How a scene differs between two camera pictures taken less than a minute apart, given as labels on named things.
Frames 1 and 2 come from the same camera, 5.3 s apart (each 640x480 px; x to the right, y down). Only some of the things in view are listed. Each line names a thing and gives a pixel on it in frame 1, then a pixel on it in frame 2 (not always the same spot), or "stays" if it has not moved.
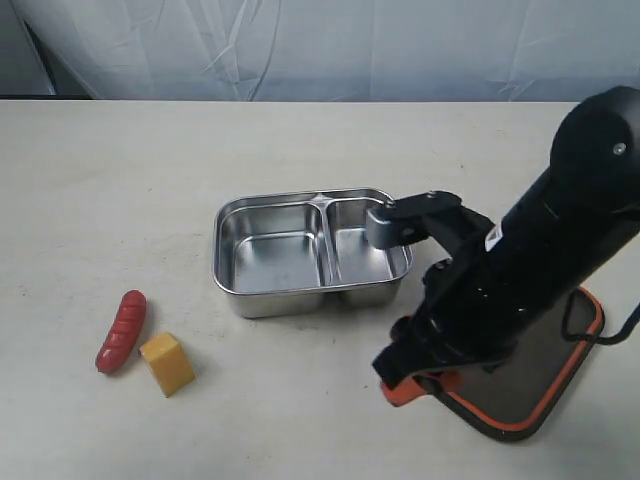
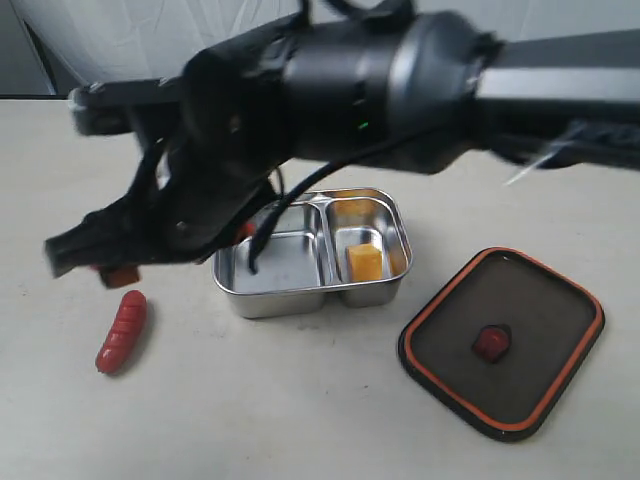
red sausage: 125,330 stays
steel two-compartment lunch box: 304,253 stays
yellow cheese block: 169,363 -> 364,262
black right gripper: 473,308 -> 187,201
